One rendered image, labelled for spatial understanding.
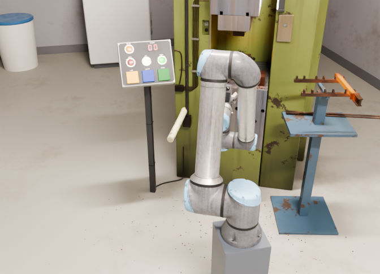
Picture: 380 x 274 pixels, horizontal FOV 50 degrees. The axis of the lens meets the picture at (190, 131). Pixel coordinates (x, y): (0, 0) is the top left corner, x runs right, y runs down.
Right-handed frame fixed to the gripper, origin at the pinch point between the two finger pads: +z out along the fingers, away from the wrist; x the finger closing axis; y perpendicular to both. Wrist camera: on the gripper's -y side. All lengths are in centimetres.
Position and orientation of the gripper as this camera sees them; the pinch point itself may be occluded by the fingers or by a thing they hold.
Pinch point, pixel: (229, 91)
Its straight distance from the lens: 242.7
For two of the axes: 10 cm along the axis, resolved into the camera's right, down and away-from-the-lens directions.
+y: 0.0, 8.7, 4.9
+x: 9.8, 1.0, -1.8
